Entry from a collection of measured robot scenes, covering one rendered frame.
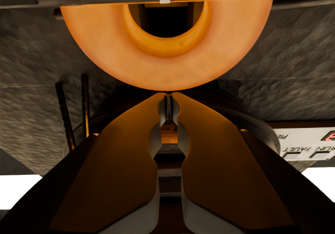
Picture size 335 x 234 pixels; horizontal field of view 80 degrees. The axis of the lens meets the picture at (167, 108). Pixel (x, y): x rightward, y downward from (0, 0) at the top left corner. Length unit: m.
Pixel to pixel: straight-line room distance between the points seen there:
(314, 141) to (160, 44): 0.52
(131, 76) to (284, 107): 0.38
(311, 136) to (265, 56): 0.35
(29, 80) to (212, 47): 0.27
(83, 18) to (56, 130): 0.42
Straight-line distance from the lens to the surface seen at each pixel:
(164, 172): 0.28
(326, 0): 0.27
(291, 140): 0.60
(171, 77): 0.20
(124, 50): 0.18
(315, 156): 0.72
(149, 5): 0.27
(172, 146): 0.26
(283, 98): 0.48
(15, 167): 9.55
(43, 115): 0.53
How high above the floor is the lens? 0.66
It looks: 51 degrees up
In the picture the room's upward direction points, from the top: 177 degrees clockwise
